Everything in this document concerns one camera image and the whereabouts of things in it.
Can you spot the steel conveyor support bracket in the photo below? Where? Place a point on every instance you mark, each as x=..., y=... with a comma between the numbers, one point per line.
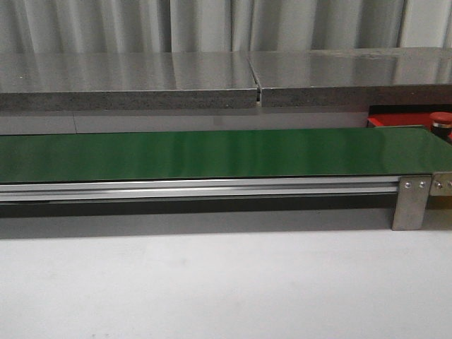
x=413, y=194

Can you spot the red plastic tray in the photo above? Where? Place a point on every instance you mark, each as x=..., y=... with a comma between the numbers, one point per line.
x=404, y=115

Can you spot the aluminium conveyor side rail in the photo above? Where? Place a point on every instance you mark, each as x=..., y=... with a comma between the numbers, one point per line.
x=198, y=188

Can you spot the green conveyor belt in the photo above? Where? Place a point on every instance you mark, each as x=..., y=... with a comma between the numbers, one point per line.
x=94, y=157

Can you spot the grey stone slab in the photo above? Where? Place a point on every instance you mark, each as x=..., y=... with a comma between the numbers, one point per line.
x=126, y=81
x=354, y=77

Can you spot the grey pleated curtain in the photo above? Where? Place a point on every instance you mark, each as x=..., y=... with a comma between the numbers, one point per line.
x=220, y=26

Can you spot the right grey stone slab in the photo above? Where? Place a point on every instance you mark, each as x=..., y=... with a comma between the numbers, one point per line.
x=354, y=77

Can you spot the steel conveyor end bracket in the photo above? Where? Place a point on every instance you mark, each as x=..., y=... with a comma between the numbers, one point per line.
x=441, y=184

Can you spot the left grey stone slab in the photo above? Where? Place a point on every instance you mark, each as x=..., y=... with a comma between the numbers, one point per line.
x=126, y=81

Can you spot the red mushroom push button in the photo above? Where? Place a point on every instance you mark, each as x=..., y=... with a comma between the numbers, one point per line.
x=441, y=124

